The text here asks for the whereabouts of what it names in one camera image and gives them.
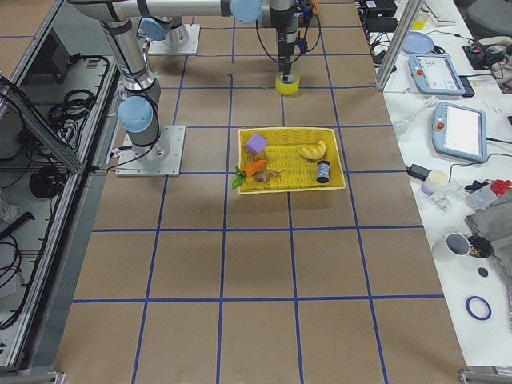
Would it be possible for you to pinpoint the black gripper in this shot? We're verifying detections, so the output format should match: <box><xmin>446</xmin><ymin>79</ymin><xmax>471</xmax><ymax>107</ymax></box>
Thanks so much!
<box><xmin>270</xmin><ymin>1</ymin><xmax>314</xmax><ymax>80</ymax></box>

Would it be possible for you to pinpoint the yellow tape roll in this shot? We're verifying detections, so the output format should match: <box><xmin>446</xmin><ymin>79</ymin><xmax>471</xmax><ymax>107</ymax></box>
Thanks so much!
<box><xmin>274</xmin><ymin>72</ymin><xmax>301</xmax><ymax>96</ymax></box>

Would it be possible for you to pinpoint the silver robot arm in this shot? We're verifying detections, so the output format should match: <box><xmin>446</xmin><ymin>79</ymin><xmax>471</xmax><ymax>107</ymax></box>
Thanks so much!
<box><xmin>139</xmin><ymin>14</ymin><xmax>301</xmax><ymax>84</ymax></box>
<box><xmin>71</xmin><ymin>1</ymin><xmax>314</xmax><ymax>166</ymax></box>

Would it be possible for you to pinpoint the purple foam cube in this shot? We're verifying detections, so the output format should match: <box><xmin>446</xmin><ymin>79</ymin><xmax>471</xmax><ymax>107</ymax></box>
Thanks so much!
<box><xmin>244</xmin><ymin>134</ymin><xmax>268</xmax><ymax>155</ymax></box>

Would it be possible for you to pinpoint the toy croissant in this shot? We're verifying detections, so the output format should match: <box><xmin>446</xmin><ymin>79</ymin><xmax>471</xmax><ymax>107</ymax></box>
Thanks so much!
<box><xmin>298</xmin><ymin>140</ymin><xmax>327</xmax><ymax>161</ymax></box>

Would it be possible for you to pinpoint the yellow woven basket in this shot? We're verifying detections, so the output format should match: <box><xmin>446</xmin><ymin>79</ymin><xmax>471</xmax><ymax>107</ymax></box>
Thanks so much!
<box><xmin>238</xmin><ymin>127</ymin><xmax>346</xmax><ymax>194</ymax></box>

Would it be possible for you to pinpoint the small dark bottle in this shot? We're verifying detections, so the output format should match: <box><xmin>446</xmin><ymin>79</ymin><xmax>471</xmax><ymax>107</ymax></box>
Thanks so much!
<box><xmin>316</xmin><ymin>160</ymin><xmax>330</xmax><ymax>184</ymax></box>

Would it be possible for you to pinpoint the brown toy animal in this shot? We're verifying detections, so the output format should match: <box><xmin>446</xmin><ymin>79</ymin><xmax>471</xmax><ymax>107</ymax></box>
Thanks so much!
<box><xmin>252</xmin><ymin>170</ymin><xmax>286</xmax><ymax>184</ymax></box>

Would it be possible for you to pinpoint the toy carrot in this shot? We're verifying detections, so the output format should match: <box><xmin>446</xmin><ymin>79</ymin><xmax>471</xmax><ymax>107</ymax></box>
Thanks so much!
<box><xmin>231</xmin><ymin>159</ymin><xmax>266</xmax><ymax>189</ymax></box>

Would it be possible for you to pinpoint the blue plate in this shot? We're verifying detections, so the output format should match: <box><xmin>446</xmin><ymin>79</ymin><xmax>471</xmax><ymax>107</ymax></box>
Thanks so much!
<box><xmin>402</xmin><ymin>30</ymin><xmax>435</xmax><ymax>54</ymax></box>

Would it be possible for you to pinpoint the upper teach pendant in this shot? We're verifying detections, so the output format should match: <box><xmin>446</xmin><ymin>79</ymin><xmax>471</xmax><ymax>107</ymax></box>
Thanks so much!
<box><xmin>408</xmin><ymin>54</ymin><xmax>465</xmax><ymax>96</ymax></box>

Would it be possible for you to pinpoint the teach pendant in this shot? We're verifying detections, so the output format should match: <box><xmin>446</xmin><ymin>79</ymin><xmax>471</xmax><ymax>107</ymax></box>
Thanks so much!
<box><xmin>408</xmin><ymin>54</ymin><xmax>465</xmax><ymax>96</ymax></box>
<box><xmin>431</xmin><ymin>102</ymin><xmax>488</xmax><ymax>163</ymax></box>

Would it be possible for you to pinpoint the black power brick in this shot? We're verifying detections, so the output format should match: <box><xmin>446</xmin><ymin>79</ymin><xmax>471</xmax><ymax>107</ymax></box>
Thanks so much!
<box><xmin>406</xmin><ymin>164</ymin><xmax>431</xmax><ymax>182</ymax></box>

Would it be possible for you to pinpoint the lower teach pendant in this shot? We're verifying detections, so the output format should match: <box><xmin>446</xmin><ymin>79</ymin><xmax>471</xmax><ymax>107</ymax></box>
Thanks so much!
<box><xmin>431</xmin><ymin>102</ymin><xmax>488</xmax><ymax>163</ymax></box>

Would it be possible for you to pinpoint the white cup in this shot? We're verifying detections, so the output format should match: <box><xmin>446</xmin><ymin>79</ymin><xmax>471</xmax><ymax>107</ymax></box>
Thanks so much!
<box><xmin>421</xmin><ymin>170</ymin><xmax>448</xmax><ymax>195</ymax></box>

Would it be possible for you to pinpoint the white mug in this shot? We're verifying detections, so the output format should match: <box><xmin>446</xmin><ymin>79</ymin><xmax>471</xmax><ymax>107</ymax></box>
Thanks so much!
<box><xmin>432</xmin><ymin>232</ymin><xmax>471</xmax><ymax>262</ymax></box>

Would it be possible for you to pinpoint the grey cloth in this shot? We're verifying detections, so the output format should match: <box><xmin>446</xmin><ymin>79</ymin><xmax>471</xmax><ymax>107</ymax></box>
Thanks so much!
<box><xmin>466</xmin><ymin>191</ymin><xmax>512</xmax><ymax>291</ymax></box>

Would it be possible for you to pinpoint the aluminium frame post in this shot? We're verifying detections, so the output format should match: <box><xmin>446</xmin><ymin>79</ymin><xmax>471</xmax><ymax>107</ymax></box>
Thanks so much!
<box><xmin>374</xmin><ymin>0</ymin><xmax>424</xmax><ymax>91</ymax></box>

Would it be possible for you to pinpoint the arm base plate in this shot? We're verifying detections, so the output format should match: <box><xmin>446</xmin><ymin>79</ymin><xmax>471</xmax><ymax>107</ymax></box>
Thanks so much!
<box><xmin>114</xmin><ymin>125</ymin><xmax>186</xmax><ymax>177</ymax></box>

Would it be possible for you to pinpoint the blue tape ring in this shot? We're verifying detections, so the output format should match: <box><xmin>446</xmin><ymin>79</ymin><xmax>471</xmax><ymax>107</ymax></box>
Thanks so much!
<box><xmin>465</xmin><ymin>295</ymin><xmax>493</xmax><ymax>322</ymax></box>

